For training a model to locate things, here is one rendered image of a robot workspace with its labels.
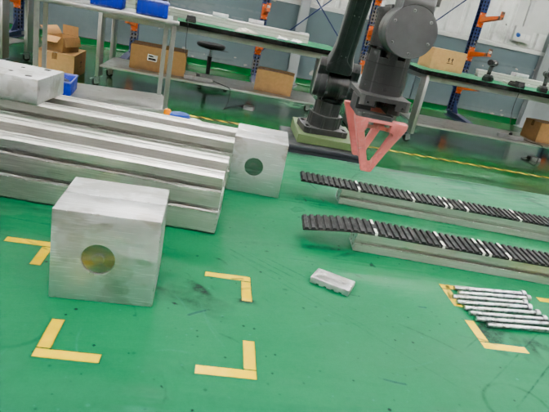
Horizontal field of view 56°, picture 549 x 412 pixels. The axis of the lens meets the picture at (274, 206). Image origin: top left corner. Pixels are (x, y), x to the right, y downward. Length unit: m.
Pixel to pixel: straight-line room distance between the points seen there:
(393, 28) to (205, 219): 0.34
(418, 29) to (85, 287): 0.44
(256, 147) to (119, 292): 0.41
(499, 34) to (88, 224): 9.01
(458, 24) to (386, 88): 8.38
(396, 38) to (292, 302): 0.32
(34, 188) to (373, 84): 0.46
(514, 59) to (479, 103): 0.85
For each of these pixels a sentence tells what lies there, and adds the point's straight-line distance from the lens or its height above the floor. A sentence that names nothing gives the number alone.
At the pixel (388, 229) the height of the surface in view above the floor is 0.81.
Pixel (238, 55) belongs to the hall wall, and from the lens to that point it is 8.38.
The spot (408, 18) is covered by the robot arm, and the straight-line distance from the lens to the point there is 0.62.
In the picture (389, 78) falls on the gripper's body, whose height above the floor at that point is 1.03.
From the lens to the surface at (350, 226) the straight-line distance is 0.76.
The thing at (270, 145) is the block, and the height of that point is 0.87.
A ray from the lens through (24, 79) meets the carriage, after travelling 0.93.
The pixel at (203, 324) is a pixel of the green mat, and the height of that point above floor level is 0.78.
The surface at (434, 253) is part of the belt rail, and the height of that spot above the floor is 0.80.
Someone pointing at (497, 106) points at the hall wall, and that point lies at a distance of 9.56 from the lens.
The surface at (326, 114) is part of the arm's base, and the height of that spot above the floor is 0.85.
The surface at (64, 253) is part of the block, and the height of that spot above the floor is 0.83.
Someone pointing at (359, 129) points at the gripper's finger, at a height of 0.96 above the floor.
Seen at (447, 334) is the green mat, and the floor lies 0.78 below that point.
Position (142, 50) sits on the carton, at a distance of 5.65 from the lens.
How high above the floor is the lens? 1.08
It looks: 21 degrees down
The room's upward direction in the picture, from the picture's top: 12 degrees clockwise
